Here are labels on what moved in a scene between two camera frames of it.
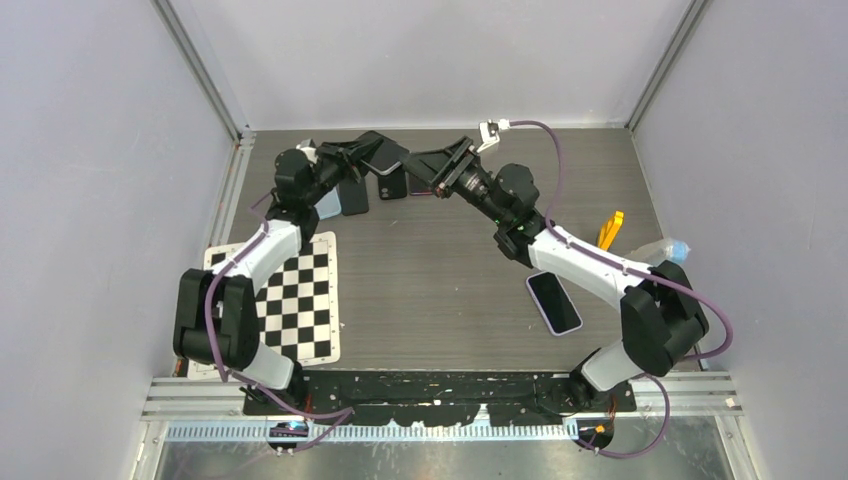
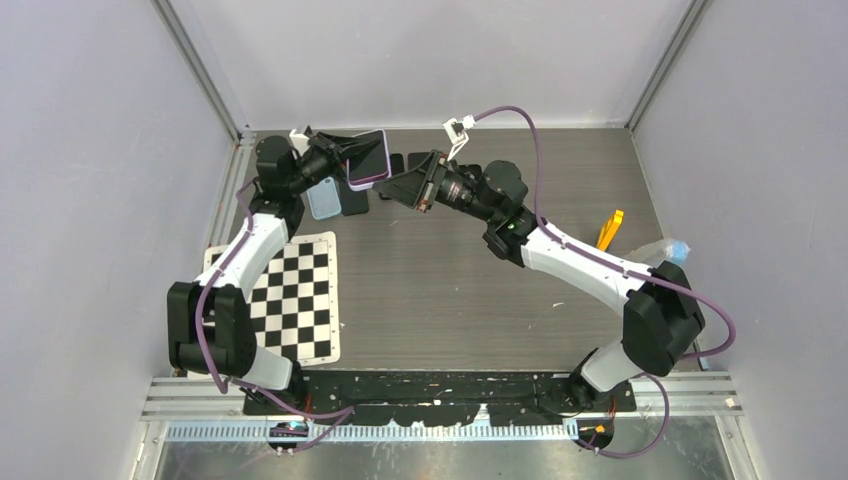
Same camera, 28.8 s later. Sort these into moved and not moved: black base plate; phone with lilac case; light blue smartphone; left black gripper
Moved: phone with lilac case
Not moved: left black gripper; black base plate; light blue smartphone
